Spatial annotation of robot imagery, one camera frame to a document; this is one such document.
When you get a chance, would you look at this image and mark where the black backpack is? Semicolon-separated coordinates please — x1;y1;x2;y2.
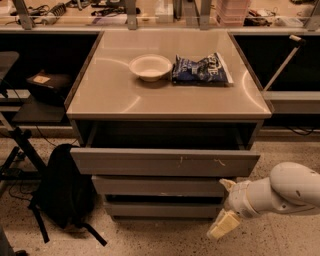
28;144;107;246

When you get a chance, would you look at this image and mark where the black tripod stand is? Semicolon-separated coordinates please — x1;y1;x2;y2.
0;114;46;181

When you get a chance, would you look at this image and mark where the grey middle drawer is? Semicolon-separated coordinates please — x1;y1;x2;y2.
92;175;226;197

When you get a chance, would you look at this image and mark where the grey bottom drawer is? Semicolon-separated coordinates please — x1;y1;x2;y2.
105;196;223;219

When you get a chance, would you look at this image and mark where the white bowl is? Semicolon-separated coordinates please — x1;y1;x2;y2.
129;54;172;82

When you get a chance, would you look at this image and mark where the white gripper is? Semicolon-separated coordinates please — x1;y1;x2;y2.
207;178;260;239

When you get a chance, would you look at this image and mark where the black box with label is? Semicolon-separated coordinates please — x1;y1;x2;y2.
26;70;73;106

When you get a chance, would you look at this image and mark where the dark low shelf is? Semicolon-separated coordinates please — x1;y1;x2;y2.
12;96;66;124

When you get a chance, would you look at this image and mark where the blue chip bag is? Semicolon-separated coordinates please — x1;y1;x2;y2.
172;52;233;84

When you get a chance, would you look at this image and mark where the grey drawer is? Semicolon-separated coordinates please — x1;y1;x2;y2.
105;196;223;219
71;148;260;177
92;175;226;197

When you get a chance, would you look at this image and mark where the pink plastic container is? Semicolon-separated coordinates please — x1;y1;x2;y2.
216;0;251;27

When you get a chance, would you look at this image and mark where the white stick with black tip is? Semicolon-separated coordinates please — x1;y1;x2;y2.
263;35;306;91

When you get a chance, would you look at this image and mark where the grey top drawer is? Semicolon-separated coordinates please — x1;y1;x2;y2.
71;148;260;177

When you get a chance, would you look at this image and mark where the grey drawer cabinet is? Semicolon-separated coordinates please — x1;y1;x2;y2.
63;29;274;223

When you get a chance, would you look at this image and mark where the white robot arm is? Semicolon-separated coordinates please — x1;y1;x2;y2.
207;162;320;240

